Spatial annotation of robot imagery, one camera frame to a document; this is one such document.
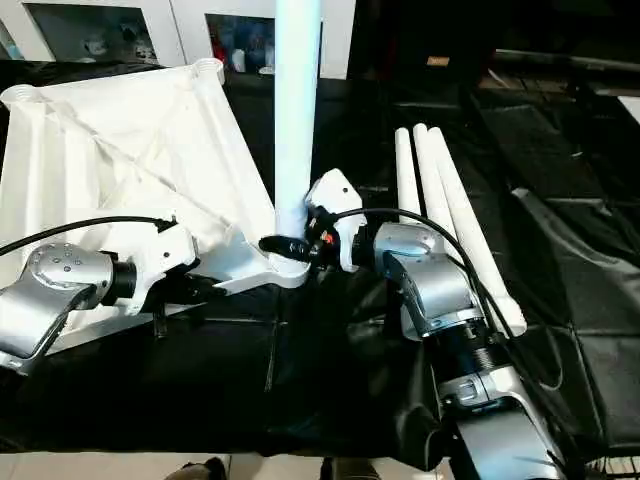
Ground white plastic table leg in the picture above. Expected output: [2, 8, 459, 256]
[272, 0, 324, 246]
[394, 127, 426, 229]
[428, 127, 529, 337]
[412, 123, 471, 261]

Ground white plastic table top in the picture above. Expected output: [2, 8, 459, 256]
[0, 58, 317, 353]

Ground black plastic mat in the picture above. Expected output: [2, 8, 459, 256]
[0, 55, 640, 471]

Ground person's black shoes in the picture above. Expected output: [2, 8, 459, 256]
[320, 457, 383, 480]
[165, 457, 229, 480]

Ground white cabinet with glass doors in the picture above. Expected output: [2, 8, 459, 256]
[0, 0, 357, 79]

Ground white flat board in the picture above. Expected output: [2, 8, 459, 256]
[620, 95, 640, 126]

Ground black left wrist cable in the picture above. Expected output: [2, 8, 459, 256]
[0, 215, 179, 259]

